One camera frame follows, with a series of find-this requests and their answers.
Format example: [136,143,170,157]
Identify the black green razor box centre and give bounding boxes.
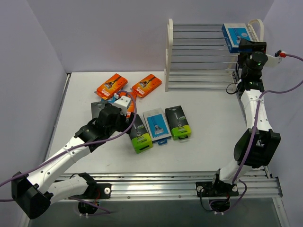
[129,114,153,154]

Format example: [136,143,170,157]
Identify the orange Gillette razor box right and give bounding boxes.
[132,74,162,98]

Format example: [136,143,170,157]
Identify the black green razor box left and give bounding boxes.
[90,101,108,119]

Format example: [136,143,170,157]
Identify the blue razor box under orange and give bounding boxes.
[101,97,116,104]

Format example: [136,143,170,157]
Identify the orange gillette razor box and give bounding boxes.
[132,74,162,98]
[96,73,128,100]
[126,92,136,118]

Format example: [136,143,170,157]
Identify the blue white Harry's razor box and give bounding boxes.
[143,108,172,145]

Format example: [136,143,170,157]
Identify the black green razor box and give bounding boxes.
[165,105,192,140]
[90,101,108,119]
[129,114,153,154]

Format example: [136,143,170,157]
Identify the black green razor box right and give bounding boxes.
[165,105,192,140]

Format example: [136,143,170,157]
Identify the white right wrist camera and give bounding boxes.
[264,50,286,68]

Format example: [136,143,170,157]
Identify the orange Gillette razor box middle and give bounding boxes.
[126,92,136,118]

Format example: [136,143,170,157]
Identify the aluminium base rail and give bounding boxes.
[40,172,284,201]

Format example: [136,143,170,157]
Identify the cream metal wire shelf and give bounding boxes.
[164,18,265,92]

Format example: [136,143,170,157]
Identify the orange Gillette razor box left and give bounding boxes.
[96,73,128,100]

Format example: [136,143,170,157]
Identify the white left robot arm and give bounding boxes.
[11,102,137,219]

